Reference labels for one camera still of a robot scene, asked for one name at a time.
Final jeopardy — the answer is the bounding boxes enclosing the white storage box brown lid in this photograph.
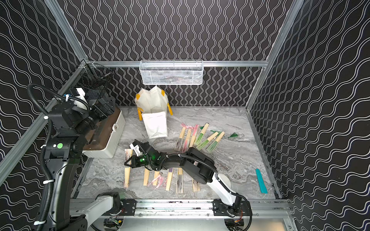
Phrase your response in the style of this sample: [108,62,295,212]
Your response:
[82,107,126,158]

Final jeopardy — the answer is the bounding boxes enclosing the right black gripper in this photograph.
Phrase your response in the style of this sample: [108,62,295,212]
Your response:
[122,154,153,169]

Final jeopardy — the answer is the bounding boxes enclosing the black wire basket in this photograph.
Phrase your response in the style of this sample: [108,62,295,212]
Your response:
[66,63,113,106]

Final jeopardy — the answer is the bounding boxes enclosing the beige folding fan dark print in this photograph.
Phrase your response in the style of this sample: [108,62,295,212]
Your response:
[176,168,184,193]

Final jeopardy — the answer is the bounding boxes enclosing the white tote bag yellow handles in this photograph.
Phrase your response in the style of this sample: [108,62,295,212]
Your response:
[135,86,173,139]

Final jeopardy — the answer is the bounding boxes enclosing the beige folding fan long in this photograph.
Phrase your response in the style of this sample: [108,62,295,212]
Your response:
[192,179,200,192]

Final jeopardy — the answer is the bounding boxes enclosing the green folding fan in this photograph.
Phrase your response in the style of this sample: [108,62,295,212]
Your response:
[206,131,239,153]
[193,123,209,147]
[196,132,219,150]

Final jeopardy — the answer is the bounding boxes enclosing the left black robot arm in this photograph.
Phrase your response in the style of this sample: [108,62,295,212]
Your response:
[27,83,122,231]

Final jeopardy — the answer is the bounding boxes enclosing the white wire mesh basket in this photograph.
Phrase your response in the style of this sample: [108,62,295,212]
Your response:
[139,60,204,85]

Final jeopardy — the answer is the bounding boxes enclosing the purple folding fan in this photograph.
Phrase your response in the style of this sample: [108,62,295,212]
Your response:
[166,168,173,191]

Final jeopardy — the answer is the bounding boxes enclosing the white tape roll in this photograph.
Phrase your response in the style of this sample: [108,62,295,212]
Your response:
[219,174,231,188]

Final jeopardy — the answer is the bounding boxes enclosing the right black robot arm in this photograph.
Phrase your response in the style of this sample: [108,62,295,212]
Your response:
[124,140,252,218]

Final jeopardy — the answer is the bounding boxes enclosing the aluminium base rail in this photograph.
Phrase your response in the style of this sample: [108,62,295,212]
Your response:
[49,198,295,231]

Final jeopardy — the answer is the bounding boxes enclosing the teal flat stick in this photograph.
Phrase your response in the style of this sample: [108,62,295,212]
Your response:
[255,168,268,194]

